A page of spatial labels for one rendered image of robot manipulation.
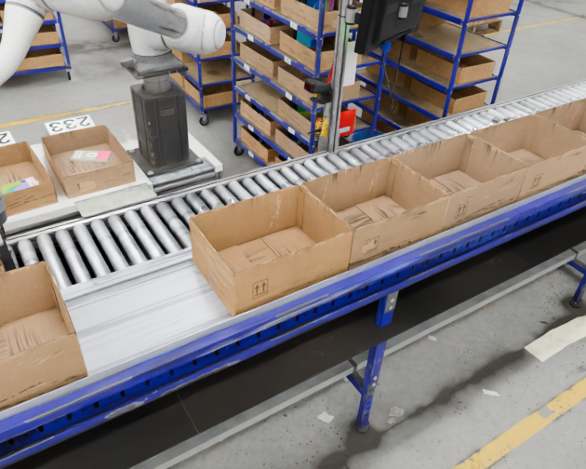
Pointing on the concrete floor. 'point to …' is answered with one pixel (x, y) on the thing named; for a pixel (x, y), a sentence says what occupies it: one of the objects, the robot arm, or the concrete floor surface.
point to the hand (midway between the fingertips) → (8, 264)
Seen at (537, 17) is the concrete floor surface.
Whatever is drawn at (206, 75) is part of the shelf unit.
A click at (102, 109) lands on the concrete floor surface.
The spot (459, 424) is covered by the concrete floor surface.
